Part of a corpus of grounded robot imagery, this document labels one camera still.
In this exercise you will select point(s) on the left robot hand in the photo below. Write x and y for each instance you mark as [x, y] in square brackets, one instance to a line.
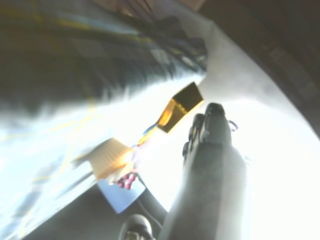
[210, 175]

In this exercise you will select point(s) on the chocolate topped cupcake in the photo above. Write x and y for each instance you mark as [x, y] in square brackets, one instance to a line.
[110, 157]

